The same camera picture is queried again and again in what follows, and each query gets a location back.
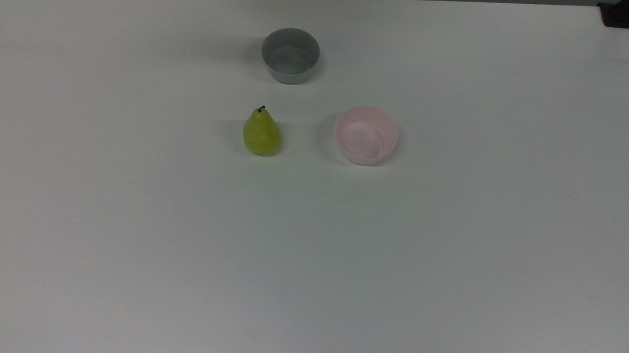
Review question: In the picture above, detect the green pear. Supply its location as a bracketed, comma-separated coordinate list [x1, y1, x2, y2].
[241, 105, 284, 157]

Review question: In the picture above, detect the pink plastic bowl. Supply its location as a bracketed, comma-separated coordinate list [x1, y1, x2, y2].
[333, 104, 401, 168]

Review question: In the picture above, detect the grey plastic bowl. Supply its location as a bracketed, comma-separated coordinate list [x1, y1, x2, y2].
[259, 26, 322, 87]

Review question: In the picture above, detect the black table clamp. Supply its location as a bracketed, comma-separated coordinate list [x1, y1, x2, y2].
[596, 0, 629, 29]

